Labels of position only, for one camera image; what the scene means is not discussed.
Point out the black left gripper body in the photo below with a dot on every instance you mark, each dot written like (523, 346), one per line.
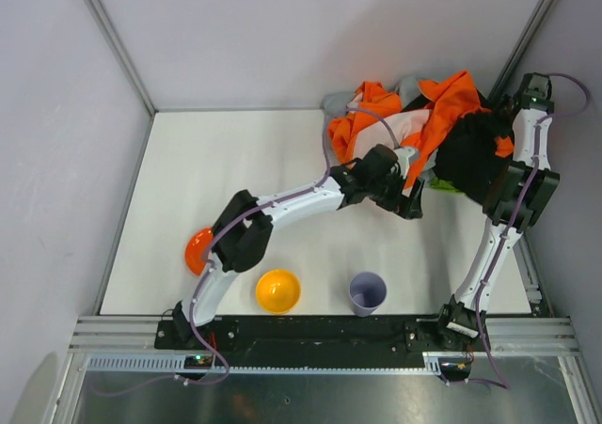
(409, 200)

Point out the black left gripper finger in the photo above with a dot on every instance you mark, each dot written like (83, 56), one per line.
(402, 208)
(414, 205)

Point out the orange jacket with white lining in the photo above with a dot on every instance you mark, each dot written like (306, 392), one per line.
(354, 134)

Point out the black cloth garment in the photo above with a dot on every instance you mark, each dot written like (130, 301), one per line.
(466, 140)

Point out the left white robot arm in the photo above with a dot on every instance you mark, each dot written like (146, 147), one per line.
(243, 230)

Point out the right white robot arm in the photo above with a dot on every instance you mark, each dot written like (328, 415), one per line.
(514, 203)

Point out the lime green cloth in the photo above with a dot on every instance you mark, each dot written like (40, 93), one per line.
(444, 186)

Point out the grey cloth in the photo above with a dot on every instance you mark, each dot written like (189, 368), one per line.
(405, 96)

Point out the lavender plastic cup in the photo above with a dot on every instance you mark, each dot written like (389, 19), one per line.
(367, 291)

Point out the yellow plastic bowl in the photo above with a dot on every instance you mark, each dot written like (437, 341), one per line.
(278, 291)

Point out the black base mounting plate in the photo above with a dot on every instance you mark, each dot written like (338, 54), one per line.
(325, 341)

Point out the orange plastic plate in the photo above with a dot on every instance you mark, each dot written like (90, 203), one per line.
(193, 253)

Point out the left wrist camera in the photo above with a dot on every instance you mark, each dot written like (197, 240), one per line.
(407, 156)

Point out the aluminium frame rail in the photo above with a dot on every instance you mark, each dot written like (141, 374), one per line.
(150, 344)

